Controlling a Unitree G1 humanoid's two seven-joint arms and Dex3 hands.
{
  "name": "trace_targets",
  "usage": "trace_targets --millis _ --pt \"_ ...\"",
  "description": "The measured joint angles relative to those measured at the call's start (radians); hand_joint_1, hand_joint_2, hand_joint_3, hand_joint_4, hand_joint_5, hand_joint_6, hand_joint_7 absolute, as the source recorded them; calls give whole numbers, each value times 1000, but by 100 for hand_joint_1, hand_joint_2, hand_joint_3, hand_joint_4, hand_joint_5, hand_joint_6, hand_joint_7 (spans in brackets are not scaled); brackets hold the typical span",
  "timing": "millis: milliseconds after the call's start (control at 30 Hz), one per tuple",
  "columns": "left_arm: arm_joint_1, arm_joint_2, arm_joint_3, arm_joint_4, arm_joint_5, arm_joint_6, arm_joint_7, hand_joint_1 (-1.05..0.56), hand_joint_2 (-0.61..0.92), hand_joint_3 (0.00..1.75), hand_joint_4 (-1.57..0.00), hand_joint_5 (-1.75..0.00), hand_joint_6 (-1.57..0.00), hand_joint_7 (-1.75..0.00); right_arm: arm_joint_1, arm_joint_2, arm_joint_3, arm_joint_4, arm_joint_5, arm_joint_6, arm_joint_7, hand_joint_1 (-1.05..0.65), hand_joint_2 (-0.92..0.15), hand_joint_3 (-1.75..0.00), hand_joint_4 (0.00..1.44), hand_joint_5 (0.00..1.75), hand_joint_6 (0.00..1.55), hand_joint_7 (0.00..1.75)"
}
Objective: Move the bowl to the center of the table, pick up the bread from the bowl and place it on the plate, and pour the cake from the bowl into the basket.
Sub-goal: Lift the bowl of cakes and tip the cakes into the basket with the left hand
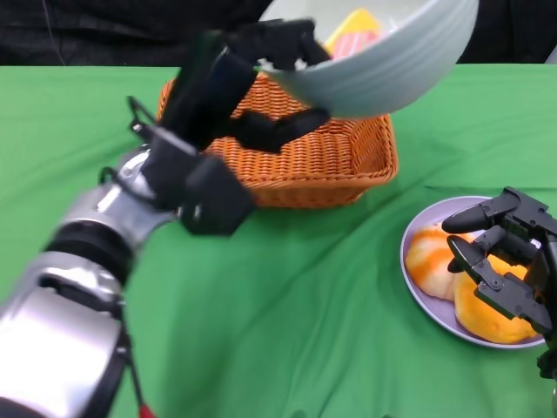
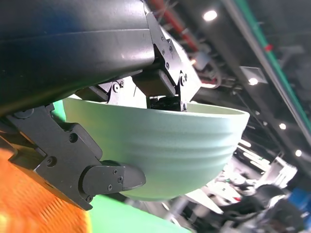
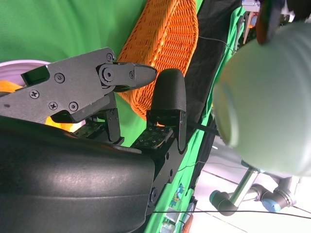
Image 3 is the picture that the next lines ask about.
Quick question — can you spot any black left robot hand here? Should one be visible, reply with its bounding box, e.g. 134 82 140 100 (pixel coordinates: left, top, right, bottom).
256 0 288 45

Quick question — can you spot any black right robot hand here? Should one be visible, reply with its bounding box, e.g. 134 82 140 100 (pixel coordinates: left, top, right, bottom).
0 47 188 233

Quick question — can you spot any orange ring-shaped bread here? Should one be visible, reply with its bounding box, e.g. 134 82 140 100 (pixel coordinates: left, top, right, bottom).
45 116 82 132

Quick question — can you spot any pale grey-green bowl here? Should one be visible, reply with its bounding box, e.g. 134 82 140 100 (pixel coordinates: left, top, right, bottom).
212 20 311 177

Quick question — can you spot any orange wicker basket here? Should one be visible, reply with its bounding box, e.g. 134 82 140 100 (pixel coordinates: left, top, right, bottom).
116 0 199 122

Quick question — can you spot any lavender round plate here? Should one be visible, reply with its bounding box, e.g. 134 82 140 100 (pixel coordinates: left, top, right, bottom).
0 59 52 87

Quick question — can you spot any black backdrop curtain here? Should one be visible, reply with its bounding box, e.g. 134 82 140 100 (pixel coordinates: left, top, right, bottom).
184 0 245 192

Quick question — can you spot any small colourful toy figure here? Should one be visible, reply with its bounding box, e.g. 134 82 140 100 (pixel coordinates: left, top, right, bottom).
170 183 187 208

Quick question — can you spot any black metal rod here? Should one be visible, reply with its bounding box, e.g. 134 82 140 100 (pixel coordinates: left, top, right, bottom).
187 122 221 136

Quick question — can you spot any green tablecloth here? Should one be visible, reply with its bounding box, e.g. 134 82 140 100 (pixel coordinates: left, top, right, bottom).
0 0 205 148

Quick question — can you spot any thin black wire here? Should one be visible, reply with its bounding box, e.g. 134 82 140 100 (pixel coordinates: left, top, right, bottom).
150 210 311 219

